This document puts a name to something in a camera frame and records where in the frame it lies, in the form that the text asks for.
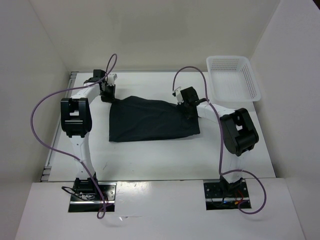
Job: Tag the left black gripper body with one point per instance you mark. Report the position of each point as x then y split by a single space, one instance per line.
107 96

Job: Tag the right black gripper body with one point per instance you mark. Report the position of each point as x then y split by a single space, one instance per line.
188 115

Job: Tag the dark navy shorts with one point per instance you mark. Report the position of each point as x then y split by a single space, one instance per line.
136 119

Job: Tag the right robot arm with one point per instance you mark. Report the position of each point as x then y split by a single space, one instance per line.
239 134

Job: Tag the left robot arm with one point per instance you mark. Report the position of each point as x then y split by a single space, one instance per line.
77 123

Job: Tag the white perforated plastic basket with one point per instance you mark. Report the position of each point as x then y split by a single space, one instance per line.
232 79

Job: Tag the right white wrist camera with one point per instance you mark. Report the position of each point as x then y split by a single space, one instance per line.
178 94

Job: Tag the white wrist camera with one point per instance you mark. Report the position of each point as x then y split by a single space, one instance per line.
111 78
178 94

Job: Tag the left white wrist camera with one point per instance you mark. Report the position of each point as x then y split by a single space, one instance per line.
111 78

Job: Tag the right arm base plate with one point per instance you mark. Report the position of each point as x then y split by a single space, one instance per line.
219 197

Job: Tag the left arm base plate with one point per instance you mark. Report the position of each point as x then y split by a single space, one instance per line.
89 200

